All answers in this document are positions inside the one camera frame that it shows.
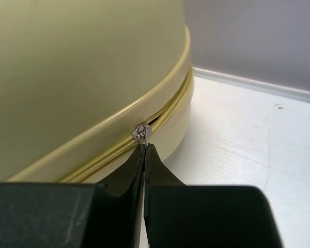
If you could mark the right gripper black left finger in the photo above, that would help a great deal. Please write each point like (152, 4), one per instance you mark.
(102, 214)

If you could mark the yellow suitcase with black lining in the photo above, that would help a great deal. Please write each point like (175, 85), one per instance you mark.
(78, 77)

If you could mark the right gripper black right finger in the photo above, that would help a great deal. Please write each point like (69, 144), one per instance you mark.
(179, 215)

